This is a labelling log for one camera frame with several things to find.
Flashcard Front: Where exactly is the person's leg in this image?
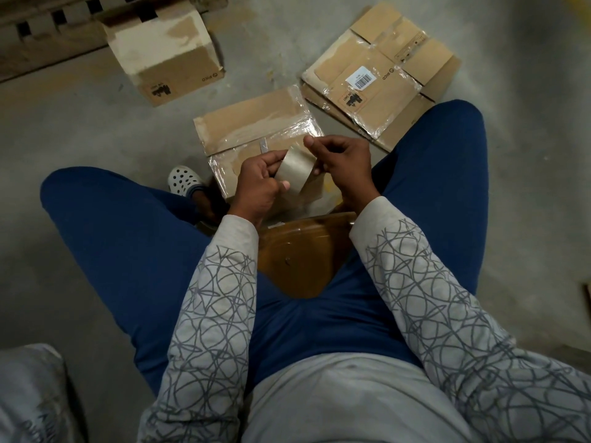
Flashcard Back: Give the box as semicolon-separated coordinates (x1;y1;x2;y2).
40;166;296;398
259;99;490;370

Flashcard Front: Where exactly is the person's right forearm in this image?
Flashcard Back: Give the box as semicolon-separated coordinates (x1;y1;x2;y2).
348;195;591;443

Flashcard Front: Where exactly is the person's right leg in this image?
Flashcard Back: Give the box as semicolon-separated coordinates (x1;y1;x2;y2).
259;99;490;370

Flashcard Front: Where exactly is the person's left forearm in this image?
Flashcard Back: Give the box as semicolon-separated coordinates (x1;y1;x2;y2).
138;214;260;443

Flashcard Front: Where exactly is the grey woven sack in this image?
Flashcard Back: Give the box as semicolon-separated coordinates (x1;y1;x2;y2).
0;343;87;443

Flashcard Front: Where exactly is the flattened cardboard box white label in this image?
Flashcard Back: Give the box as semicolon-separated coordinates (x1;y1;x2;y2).
301;2;455;140

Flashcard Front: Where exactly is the person's left hand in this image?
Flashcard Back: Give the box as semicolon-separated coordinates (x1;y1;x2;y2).
228;150;292;225

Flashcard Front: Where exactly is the person's right hand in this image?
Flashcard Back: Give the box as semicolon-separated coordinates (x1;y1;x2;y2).
303;135;380;213

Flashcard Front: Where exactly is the wooden pallet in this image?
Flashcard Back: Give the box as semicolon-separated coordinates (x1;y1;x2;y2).
0;0;230;83

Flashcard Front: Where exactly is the person's left leg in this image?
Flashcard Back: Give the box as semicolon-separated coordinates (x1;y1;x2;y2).
40;166;296;398

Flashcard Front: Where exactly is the white clog shoe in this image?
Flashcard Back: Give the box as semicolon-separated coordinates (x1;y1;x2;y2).
167;165;207;197

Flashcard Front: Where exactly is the flattened cardboard box with tape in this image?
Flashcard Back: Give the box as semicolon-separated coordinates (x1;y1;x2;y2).
192;85;325;200

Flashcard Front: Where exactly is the person's grey shirt torso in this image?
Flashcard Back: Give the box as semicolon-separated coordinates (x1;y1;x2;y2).
240;351;474;443

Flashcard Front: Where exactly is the open brown cardboard box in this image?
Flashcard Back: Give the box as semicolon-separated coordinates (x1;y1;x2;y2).
91;0;227;108

